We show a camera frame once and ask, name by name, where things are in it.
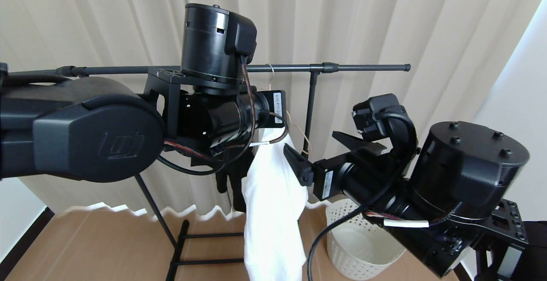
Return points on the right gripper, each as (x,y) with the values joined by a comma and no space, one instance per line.
(342,178)

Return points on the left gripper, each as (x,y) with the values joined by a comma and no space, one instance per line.
(265,110)

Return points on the black shorts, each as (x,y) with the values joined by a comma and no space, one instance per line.
(235,187)

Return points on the white garment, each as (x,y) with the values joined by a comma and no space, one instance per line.
(269,212)

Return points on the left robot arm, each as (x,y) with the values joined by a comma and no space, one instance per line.
(85,135)

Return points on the pink clothes hanger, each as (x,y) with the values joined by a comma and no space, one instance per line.
(272,78)

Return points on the white laundry basket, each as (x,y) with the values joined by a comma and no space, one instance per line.
(354,246)

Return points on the black clothes rack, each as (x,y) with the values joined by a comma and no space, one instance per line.
(363,67)

